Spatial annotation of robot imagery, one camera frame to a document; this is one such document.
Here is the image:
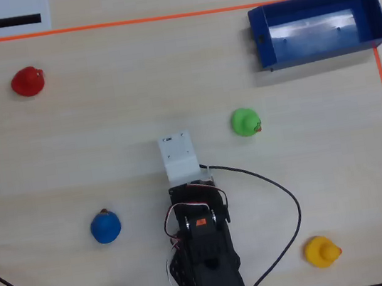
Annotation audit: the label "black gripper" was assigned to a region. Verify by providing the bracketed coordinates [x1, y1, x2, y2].
[167, 176, 222, 205]

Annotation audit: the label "blue rubber duck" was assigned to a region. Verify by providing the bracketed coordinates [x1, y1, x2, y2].
[87, 206, 124, 247]

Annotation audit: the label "green rubber duck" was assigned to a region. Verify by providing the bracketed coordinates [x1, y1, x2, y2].
[228, 105, 265, 140]

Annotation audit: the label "yellow rubber duck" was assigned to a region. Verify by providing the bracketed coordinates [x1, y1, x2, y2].
[302, 232, 345, 272]

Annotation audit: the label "blue plastic box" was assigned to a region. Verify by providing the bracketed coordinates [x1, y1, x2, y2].
[245, 0, 382, 75]

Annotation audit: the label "red rubber duck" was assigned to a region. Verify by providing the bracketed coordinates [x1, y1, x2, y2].
[8, 64, 48, 100]

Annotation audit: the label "orange tape border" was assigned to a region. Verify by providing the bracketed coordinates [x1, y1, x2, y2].
[0, 0, 382, 286]

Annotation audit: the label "white camera housing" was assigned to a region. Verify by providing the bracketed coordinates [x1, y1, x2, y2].
[156, 127, 203, 186]

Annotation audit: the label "red white servo wires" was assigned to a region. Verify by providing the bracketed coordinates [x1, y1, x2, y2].
[153, 178, 241, 286]

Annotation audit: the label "black camera cable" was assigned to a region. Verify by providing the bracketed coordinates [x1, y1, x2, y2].
[198, 150, 313, 286]

